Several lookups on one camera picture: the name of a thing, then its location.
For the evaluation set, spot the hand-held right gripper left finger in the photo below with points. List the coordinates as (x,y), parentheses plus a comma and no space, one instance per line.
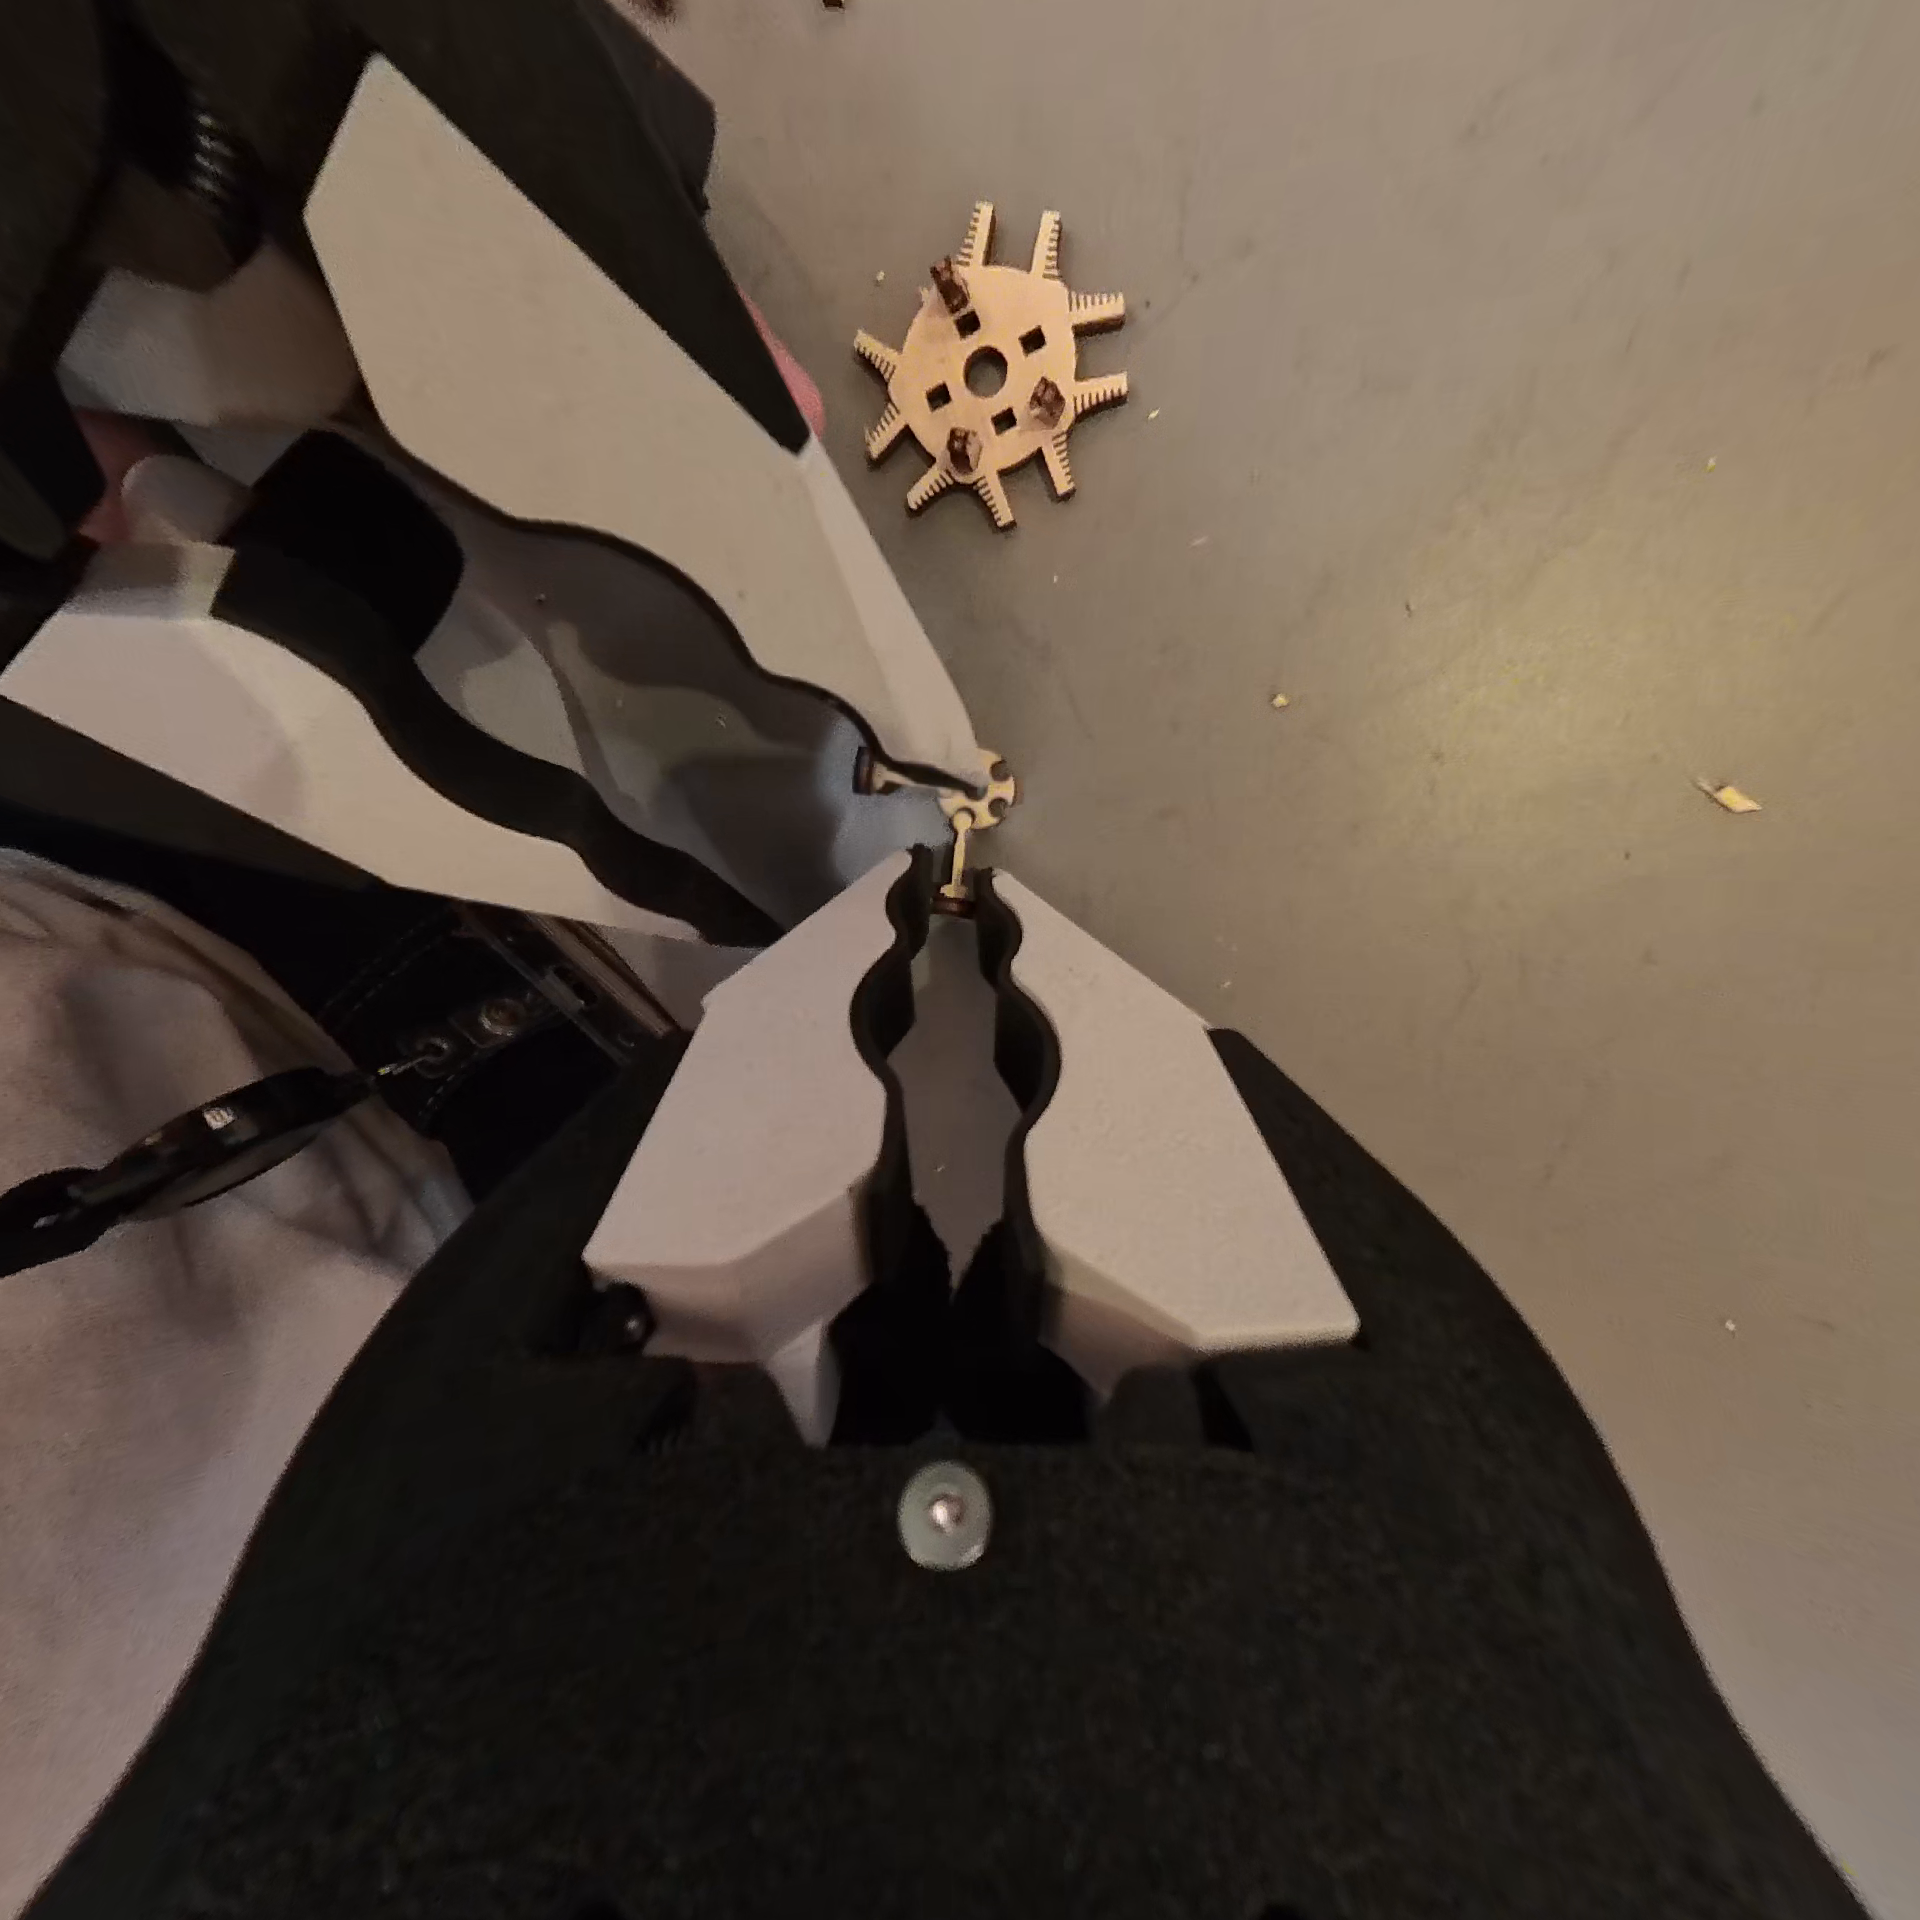
(751,1141)

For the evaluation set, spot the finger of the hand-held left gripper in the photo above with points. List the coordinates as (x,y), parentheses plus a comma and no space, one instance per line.
(600,389)
(181,691)

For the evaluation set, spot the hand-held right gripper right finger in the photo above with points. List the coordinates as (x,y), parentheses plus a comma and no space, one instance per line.
(1170,1184)

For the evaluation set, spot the pale wooden toothed spoke wheel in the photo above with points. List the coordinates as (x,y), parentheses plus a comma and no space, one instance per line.
(914,360)

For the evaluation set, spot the small wooden hub pin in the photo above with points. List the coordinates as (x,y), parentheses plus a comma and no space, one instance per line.
(956,863)

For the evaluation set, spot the small wooden hub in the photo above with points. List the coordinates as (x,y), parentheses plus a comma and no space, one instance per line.
(984,807)

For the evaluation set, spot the grey desk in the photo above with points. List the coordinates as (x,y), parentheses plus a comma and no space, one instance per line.
(1424,451)

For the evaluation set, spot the person's left hand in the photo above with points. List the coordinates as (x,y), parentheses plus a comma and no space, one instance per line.
(783,376)

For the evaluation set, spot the clear badge holder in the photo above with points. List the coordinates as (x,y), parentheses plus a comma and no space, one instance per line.
(586,984)

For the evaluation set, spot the person's white shirt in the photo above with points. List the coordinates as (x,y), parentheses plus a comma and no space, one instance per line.
(148,1425)

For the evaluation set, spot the small wood chip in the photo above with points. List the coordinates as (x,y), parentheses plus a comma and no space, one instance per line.
(1724,797)

